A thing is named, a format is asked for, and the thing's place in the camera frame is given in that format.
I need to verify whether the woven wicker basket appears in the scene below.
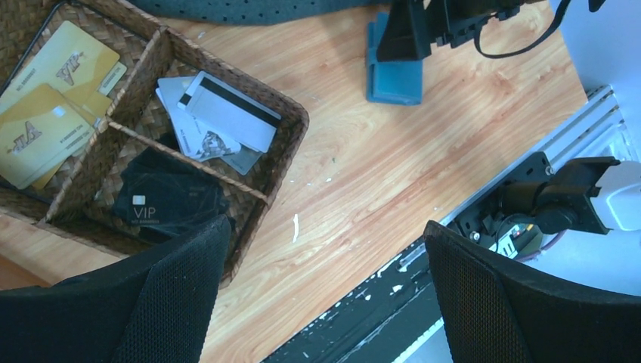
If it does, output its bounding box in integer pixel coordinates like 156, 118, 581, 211
1, 1, 309, 286

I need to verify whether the dark grey dotted cloth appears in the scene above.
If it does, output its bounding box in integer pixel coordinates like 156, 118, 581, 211
130, 0, 390, 26

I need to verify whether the white patterned card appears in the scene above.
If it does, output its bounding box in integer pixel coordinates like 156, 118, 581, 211
156, 76, 241, 161

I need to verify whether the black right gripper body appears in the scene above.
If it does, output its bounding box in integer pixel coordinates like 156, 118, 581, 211
376, 1, 527, 62

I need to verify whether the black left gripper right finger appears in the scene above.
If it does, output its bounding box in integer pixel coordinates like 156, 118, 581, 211
423, 221, 640, 362

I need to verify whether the teal leather card holder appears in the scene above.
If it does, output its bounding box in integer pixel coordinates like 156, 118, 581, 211
365, 12, 423, 106

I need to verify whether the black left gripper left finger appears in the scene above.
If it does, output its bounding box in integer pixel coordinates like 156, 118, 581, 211
1, 216, 231, 362

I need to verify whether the gold VIP card lower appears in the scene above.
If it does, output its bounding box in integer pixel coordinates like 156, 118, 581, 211
1, 84, 94, 189

